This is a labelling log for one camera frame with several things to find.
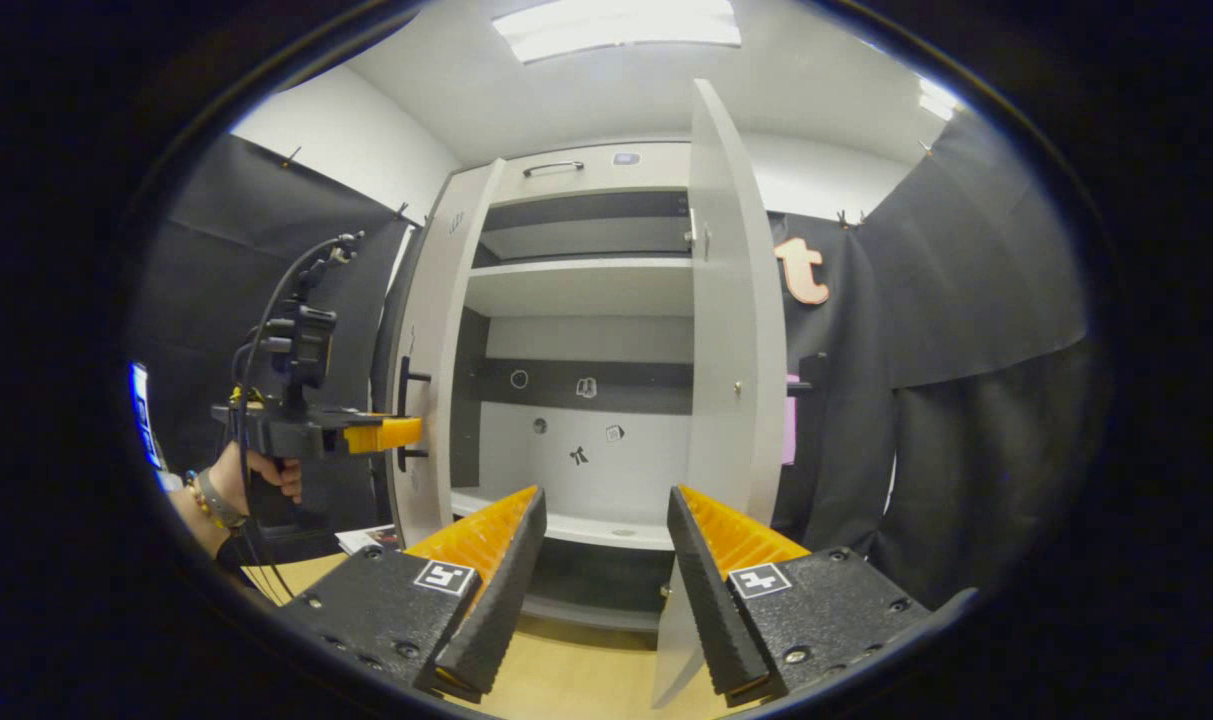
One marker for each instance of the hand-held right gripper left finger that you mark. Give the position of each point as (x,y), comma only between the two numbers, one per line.
(501,600)

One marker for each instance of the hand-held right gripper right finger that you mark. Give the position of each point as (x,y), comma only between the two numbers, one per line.
(711,600)

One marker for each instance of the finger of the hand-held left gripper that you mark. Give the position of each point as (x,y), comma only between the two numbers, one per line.
(386,434)

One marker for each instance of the beige shoe cabinet door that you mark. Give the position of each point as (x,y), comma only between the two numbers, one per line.
(436,330)
(736,320)

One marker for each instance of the beige double-door shoe cabinet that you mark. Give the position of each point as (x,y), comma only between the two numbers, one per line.
(646,480)

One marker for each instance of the white cabinet shelf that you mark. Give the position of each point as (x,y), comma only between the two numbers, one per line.
(576,290)

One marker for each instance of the grey wristband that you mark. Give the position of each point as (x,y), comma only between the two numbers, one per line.
(221,505)

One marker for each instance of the printed leaflet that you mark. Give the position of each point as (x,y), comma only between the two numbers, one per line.
(366,540)

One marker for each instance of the lit screen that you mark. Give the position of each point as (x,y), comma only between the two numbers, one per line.
(144,415)

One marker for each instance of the black backdrop cloth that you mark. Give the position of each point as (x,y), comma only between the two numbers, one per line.
(966,300)

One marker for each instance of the large ceiling light panel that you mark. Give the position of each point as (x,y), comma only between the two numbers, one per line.
(616,28)

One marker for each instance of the small ceiling light panel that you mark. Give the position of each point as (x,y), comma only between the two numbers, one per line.
(938,100)

